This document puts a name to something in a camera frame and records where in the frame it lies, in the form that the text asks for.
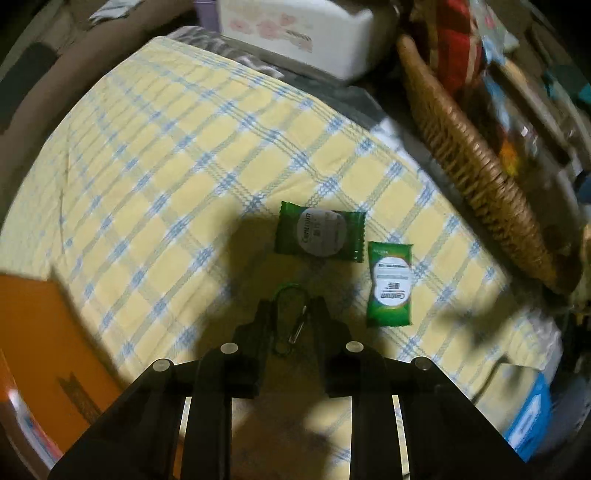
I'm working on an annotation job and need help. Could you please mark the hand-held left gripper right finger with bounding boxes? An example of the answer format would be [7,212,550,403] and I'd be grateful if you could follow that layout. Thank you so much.
[307,296,528,480]

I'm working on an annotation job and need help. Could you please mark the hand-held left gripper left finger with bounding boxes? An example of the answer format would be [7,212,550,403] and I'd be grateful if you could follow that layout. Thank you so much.
[48,298,279,480]

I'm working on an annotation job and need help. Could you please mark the green carabiner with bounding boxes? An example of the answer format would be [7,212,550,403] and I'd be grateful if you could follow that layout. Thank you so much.
[271,285,311,357]

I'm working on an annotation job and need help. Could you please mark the green packet with oblong label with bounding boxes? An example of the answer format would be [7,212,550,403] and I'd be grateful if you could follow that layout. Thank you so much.
[366,240,415,328]

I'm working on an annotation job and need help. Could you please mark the green packet with round label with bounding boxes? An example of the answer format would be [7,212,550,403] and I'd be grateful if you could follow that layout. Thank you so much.
[274,201,367,263]

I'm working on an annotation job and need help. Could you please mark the yellow plaid cloth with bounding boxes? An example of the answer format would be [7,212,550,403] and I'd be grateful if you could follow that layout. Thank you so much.
[0,36,563,480]

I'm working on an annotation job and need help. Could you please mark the orange cardboard box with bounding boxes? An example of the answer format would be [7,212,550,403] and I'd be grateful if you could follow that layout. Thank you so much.
[0,274,126,464]

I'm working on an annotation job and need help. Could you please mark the blue box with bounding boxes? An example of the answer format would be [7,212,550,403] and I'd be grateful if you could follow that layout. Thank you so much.
[502,373,553,463]

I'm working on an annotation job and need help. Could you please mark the wicker basket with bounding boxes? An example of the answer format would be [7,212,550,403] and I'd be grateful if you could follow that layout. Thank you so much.
[396,34,580,295]

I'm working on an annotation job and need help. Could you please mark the white tissue box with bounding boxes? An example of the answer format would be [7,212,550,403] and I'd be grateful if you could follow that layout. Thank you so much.
[216,0,376,85]

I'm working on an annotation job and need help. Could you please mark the assorted snack packets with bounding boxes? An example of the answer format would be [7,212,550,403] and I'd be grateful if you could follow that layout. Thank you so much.
[410,0,580,185]

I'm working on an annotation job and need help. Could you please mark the brown sofa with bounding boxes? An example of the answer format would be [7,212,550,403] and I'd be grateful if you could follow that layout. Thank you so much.
[0,0,200,195]

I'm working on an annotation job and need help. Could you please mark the black cushion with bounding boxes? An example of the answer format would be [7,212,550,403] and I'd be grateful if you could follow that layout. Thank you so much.
[0,43,59,136]

